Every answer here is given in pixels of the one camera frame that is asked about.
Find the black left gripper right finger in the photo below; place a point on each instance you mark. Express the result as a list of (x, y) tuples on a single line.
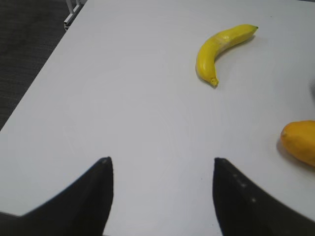
[(244, 209)]

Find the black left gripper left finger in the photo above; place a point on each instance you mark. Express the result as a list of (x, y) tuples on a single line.
[(82, 209)]

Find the yellow mango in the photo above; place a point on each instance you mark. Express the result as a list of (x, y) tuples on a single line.
[(298, 139)]

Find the yellow banana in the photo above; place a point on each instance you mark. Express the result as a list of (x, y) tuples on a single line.
[(217, 44)]

